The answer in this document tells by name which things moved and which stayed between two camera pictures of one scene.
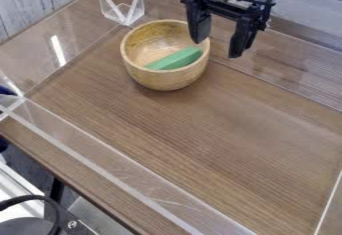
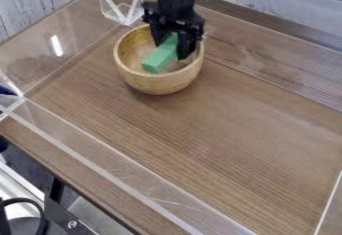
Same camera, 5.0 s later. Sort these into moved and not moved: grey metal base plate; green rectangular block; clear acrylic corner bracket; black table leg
Moved: green rectangular block
Not moved: grey metal base plate; black table leg; clear acrylic corner bracket
